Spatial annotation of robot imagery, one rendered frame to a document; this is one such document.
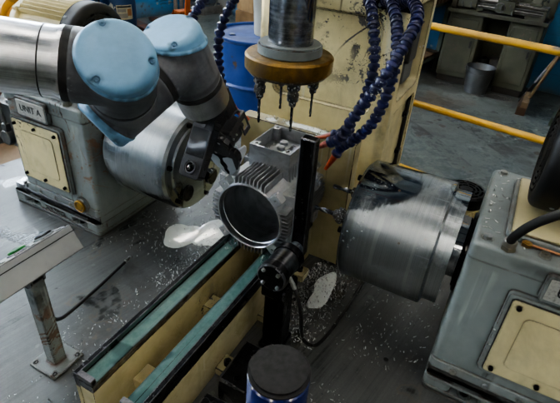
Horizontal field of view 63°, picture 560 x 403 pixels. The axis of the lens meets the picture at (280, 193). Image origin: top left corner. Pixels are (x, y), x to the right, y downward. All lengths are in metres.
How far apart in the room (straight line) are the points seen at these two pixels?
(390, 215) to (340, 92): 0.41
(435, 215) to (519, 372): 0.30
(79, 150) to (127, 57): 0.68
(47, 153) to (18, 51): 0.73
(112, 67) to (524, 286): 0.67
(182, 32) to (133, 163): 0.46
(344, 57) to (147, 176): 0.53
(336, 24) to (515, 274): 0.65
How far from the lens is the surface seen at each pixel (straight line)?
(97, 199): 1.27
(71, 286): 1.20
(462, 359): 0.95
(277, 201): 0.92
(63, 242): 0.88
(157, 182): 1.08
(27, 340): 1.11
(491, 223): 0.84
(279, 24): 0.91
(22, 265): 0.85
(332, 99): 1.16
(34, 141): 1.33
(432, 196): 0.87
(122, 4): 5.96
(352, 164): 1.05
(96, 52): 0.57
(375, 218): 0.85
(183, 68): 0.73
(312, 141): 0.79
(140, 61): 0.57
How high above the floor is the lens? 1.59
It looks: 32 degrees down
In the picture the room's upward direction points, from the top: 4 degrees clockwise
